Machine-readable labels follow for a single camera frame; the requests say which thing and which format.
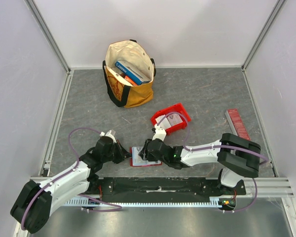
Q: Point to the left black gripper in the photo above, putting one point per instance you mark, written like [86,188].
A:
[123,153]

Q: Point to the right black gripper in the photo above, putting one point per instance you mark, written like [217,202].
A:
[148,150]

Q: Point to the red leather card holder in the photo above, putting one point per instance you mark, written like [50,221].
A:
[147,163]

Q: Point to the red plastic bin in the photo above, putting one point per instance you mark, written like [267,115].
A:
[174,109]

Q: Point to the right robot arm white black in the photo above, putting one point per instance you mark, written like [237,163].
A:
[240,157]

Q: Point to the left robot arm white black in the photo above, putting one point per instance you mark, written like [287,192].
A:
[37,201]

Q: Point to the white card stack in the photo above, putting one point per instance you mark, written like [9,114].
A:
[163,122]

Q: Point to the silver card in bin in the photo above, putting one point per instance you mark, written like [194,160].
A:
[174,119]

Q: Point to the yellow canvas tote bag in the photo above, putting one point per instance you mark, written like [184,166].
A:
[120,91]

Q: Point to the orange book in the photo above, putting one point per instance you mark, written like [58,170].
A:
[130,81]

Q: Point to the red silver long box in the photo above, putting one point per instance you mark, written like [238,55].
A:
[236,124]

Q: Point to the blue book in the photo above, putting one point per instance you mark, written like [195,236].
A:
[130,71]

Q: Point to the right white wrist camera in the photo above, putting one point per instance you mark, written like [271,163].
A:
[159,133]

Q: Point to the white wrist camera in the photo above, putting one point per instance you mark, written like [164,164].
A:
[111,133]
[159,133]

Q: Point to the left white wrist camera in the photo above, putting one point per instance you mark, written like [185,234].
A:
[111,133]

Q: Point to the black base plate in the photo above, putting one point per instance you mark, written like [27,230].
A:
[117,185]

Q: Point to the slotted cable duct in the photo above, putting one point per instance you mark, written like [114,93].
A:
[214,202]

